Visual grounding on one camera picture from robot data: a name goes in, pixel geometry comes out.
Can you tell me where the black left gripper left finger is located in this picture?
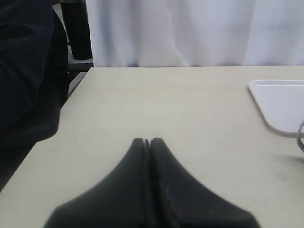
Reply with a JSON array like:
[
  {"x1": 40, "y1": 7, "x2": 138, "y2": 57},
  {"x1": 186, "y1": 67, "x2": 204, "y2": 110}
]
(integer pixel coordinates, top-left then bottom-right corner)
[{"x1": 44, "y1": 138, "x2": 152, "y2": 228}]

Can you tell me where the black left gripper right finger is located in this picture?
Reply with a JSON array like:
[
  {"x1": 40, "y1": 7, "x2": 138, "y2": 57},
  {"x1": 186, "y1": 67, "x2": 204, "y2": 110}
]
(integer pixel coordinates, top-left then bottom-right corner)
[{"x1": 149, "y1": 138, "x2": 260, "y2": 228}]

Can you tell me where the steel mug with pellets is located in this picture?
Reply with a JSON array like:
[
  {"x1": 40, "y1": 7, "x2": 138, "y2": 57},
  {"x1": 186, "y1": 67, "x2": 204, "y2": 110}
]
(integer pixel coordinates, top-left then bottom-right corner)
[{"x1": 296, "y1": 121, "x2": 304, "y2": 152}]

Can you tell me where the white plastic tray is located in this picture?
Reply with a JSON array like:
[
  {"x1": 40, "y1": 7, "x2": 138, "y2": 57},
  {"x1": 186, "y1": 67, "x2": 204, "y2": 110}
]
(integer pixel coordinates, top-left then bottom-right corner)
[{"x1": 248, "y1": 79, "x2": 304, "y2": 138}]

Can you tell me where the white curtain backdrop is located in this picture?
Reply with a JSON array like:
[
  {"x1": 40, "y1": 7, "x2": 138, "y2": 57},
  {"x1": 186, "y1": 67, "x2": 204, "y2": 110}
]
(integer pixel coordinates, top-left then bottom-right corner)
[{"x1": 86, "y1": 0, "x2": 304, "y2": 67}]

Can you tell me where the person in dark clothing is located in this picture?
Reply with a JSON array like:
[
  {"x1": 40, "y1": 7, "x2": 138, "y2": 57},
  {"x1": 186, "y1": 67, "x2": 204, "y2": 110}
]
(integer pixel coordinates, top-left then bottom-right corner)
[{"x1": 0, "y1": 0, "x2": 70, "y2": 187}]

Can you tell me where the black cylinder on side table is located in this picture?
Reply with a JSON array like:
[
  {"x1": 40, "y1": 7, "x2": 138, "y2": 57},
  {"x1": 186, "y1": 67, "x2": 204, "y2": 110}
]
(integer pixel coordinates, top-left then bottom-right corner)
[{"x1": 59, "y1": 0, "x2": 92, "y2": 60}]

